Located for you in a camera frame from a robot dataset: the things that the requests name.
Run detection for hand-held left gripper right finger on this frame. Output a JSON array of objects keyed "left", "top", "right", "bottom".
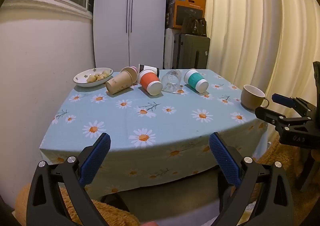
[{"left": 209, "top": 132, "right": 294, "bottom": 226}]

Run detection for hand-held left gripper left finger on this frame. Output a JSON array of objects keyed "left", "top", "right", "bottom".
[{"left": 26, "top": 132, "right": 112, "bottom": 226}]

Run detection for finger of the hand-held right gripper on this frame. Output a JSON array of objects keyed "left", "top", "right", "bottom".
[
  {"left": 255, "top": 107, "right": 309, "bottom": 129},
  {"left": 272, "top": 93, "right": 315, "bottom": 116}
]

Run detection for brown paper cup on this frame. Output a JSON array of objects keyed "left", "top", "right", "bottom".
[{"left": 105, "top": 70, "right": 133, "bottom": 95}]

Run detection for teal and white cup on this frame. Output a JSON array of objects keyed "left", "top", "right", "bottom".
[{"left": 184, "top": 68, "right": 209, "bottom": 93}]

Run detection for orange and white cup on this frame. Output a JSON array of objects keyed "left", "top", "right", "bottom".
[{"left": 138, "top": 69, "right": 163, "bottom": 96}]

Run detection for clear glass cup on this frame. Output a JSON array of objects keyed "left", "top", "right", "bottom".
[{"left": 161, "top": 69, "right": 182, "bottom": 94}]

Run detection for pink paper cup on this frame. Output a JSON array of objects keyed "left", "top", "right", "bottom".
[{"left": 121, "top": 66, "right": 139, "bottom": 84}]

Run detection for black and white cup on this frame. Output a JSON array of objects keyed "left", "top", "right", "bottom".
[{"left": 139, "top": 64, "right": 160, "bottom": 79}]

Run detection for beige ceramic mug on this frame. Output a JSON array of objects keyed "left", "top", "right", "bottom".
[{"left": 240, "top": 84, "right": 270, "bottom": 111}]

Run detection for brown fluffy rug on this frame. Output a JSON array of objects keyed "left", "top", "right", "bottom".
[{"left": 15, "top": 136, "right": 320, "bottom": 226}]

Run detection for blue daisy print tablecloth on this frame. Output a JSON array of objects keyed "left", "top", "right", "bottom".
[{"left": 39, "top": 69, "right": 268, "bottom": 199}]

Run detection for cream curtain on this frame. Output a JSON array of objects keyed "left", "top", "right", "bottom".
[{"left": 192, "top": 0, "right": 320, "bottom": 146}]

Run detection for white floral bowl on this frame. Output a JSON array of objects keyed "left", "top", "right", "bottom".
[{"left": 73, "top": 67, "right": 114, "bottom": 88}]

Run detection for yellow food pieces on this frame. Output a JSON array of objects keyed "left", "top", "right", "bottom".
[{"left": 86, "top": 71, "right": 112, "bottom": 83}]

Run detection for grey suitcase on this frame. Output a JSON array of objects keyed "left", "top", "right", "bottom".
[{"left": 172, "top": 33, "right": 211, "bottom": 70}]

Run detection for dark brown handbag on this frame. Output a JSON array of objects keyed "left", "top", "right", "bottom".
[{"left": 181, "top": 17, "right": 207, "bottom": 37}]

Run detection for white storage box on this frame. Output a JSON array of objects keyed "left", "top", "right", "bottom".
[{"left": 164, "top": 28, "right": 180, "bottom": 69}]

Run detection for orange and black cardboard box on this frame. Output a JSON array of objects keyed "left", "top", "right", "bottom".
[{"left": 165, "top": 0, "right": 207, "bottom": 30}]

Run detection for white wardrobe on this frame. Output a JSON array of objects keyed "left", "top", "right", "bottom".
[{"left": 93, "top": 0, "right": 168, "bottom": 69}]

